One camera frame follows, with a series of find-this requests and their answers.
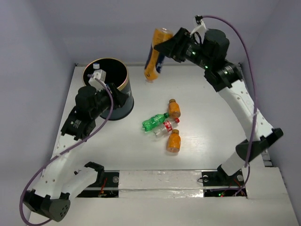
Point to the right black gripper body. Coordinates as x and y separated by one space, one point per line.
188 50

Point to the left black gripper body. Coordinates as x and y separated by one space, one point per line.
114 92

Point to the large orange bottle blue label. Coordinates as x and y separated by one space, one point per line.
155 59

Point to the green plastic bottle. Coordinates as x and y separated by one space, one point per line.
154 121

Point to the small orange bottle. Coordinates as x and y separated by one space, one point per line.
174 142
174 109

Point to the clear bottle red label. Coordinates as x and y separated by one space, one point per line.
166 127

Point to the clear plastic bottle white cap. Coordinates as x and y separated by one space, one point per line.
96 66

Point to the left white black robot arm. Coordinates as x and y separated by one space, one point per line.
51 190

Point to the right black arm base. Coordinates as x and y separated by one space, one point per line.
217 183

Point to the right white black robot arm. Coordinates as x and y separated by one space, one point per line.
227 81

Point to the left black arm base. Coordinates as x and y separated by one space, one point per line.
108 188

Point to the dark bin with gold rim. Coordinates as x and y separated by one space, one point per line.
117 73

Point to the silver foil strip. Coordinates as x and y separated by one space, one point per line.
160 184

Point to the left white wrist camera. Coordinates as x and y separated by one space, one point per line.
95 77

